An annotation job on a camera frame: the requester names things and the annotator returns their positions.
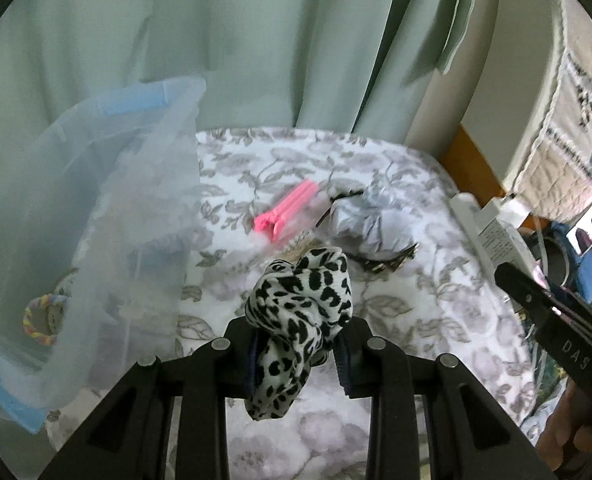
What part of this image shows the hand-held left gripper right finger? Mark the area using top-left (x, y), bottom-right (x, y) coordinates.
top-left (333, 316), bottom-right (547, 480)

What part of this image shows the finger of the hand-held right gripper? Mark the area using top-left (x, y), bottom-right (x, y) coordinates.
top-left (493, 261), bottom-right (592, 329)

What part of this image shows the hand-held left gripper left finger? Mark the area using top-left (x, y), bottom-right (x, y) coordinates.
top-left (38, 317), bottom-right (267, 480)

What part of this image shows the leopard print scrunchie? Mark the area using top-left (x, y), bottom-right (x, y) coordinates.
top-left (243, 246), bottom-right (354, 422)

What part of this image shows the translucent plastic zip bag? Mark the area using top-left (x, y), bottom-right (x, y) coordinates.
top-left (0, 76), bottom-right (208, 434)

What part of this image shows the pastel rainbow hair tie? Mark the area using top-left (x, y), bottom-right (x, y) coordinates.
top-left (22, 294), bottom-right (73, 347)

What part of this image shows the person's right hand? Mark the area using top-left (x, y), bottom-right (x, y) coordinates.
top-left (535, 384), bottom-right (592, 472)

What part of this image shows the white charger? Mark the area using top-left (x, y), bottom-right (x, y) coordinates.
top-left (476, 197), bottom-right (528, 267)

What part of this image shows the white power strip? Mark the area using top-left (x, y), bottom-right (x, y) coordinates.
top-left (450, 192), bottom-right (527, 283)

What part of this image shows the grey floral tablecloth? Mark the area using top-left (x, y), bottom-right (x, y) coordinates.
top-left (46, 127), bottom-right (544, 480)

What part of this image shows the black jewelled hair clip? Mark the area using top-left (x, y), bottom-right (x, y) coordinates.
top-left (346, 241), bottom-right (420, 274)

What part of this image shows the silver foil packet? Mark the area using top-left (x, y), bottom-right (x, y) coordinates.
top-left (326, 180), bottom-right (418, 262)

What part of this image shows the pink plastic clip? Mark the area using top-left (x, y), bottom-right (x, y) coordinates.
top-left (253, 181), bottom-right (319, 242)

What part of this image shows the pale quilt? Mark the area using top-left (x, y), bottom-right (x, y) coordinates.
top-left (513, 0), bottom-right (592, 226)

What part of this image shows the thin black hairpin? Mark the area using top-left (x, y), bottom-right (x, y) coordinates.
top-left (316, 187), bottom-right (368, 227)

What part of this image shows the green curtain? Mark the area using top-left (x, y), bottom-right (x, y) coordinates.
top-left (0, 0), bottom-right (479, 147)

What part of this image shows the wooden bed frame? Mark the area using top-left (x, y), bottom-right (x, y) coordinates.
top-left (441, 125), bottom-right (508, 202)

